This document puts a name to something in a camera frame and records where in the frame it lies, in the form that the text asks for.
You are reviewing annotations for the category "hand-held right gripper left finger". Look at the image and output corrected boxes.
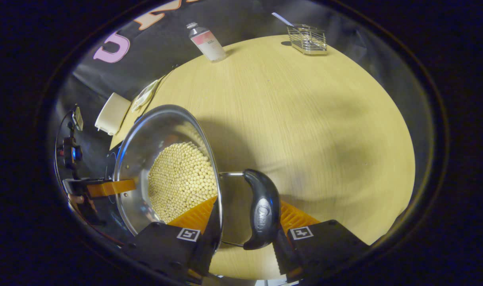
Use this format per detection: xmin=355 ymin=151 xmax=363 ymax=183
xmin=120 ymin=196 xmax=223 ymax=284

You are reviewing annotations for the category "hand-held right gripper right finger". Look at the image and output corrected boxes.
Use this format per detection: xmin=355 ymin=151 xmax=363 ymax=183
xmin=272 ymin=201 xmax=371 ymax=282

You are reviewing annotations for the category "steel pot with black handle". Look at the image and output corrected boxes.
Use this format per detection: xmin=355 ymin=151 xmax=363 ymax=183
xmin=114 ymin=104 xmax=281 ymax=255

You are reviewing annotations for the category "white toaster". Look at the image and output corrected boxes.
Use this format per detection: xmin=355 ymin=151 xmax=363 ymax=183
xmin=95 ymin=93 xmax=131 ymax=135

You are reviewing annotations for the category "pile of yellow beans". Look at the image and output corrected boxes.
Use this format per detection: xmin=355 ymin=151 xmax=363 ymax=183
xmin=148 ymin=142 xmax=218 ymax=224

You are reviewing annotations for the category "white divided dish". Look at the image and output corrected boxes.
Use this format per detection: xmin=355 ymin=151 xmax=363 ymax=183
xmin=130 ymin=79 xmax=159 ymax=112

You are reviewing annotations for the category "clear bottle with pink label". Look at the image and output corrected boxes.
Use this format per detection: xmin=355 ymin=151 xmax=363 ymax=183
xmin=187 ymin=22 xmax=227 ymax=63

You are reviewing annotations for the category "striped straw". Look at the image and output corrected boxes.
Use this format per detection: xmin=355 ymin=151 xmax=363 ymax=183
xmin=271 ymin=12 xmax=294 ymax=27

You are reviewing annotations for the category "black power cable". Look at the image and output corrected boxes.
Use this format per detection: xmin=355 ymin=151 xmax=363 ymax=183
xmin=156 ymin=64 xmax=180 ymax=90

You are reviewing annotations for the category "metal wire basket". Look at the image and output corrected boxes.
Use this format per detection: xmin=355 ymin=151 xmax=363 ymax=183
xmin=287 ymin=24 xmax=328 ymax=55

